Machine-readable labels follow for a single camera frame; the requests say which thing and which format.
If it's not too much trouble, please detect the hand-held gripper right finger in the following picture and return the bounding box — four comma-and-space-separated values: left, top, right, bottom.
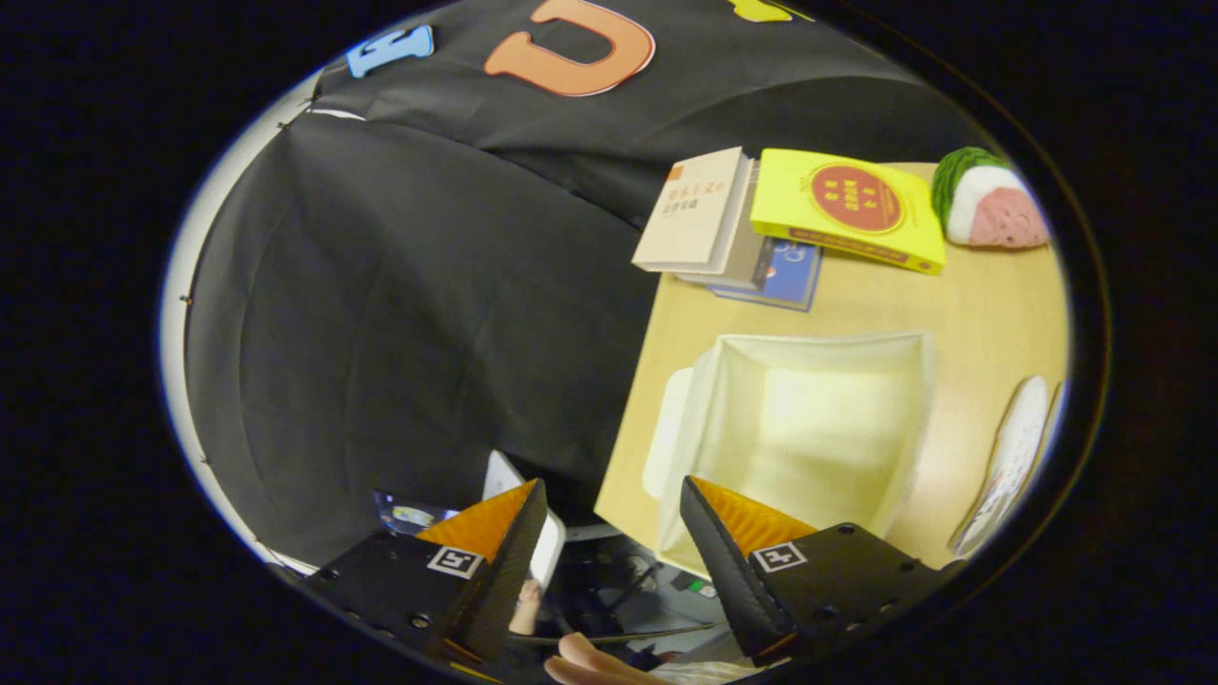
678, 476, 964, 669

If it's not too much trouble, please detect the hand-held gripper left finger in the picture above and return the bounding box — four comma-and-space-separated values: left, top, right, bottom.
303, 478, 550, 667

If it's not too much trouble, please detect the cream fabric storage box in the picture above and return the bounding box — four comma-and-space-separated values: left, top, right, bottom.
655, 330, 938, 579

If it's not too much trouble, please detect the computer monitor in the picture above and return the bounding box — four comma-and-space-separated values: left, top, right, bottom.
374, 490, 460, 536

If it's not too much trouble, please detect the blue book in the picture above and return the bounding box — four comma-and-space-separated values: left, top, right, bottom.
709, 238, 824, 313

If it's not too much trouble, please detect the grey book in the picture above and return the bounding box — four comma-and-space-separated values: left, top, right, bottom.
676, 162, 768, 291

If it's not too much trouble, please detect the beige book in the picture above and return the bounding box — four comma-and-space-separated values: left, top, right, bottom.
631, 146, 755, 277

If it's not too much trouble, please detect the yellow book with red circle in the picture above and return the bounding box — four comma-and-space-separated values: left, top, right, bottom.
750, 147, 949, 277

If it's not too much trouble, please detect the watermelon slice plush toy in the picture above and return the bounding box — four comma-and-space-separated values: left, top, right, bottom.
931, 146, 1051, 251

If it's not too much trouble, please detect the white device with cable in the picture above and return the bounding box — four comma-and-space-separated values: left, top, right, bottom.
482, 450, 568, 589

